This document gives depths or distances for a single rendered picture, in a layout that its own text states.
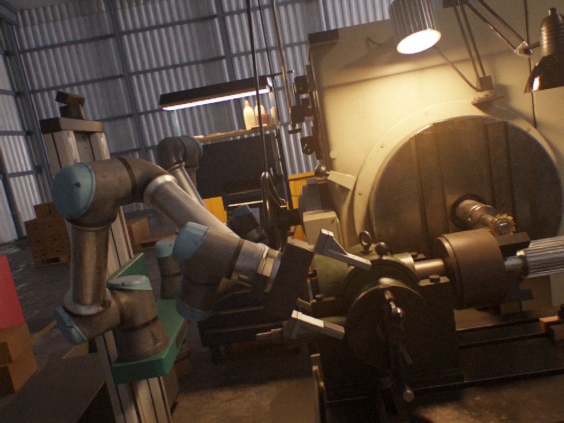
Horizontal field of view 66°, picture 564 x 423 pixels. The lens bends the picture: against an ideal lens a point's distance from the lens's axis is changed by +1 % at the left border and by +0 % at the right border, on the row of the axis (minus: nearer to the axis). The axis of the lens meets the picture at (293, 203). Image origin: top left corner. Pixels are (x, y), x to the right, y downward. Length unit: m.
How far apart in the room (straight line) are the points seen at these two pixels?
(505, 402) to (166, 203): 0.84
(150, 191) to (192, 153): 0.80
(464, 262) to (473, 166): 0.37
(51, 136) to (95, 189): 0.49
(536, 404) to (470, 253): 0.33
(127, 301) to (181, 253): 0.61
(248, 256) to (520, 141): 0.94
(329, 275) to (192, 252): 0.41
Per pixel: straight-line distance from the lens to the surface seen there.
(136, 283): 1.36
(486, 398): 1.08
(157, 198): 1.06
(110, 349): 1.60
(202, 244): 0.75
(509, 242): 1.14
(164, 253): 1.83
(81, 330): 1.31
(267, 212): 1.47
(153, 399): 1.96
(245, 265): 0.74
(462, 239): 1.13
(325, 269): 1.06
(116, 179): 1.06
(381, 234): 1.34
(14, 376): 4.34
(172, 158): 1.75
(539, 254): 1.21
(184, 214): 1.00
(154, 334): 1.41
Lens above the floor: 1.61
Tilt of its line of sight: 9 degrees down
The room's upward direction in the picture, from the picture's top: 10 degrees counter-clockwise
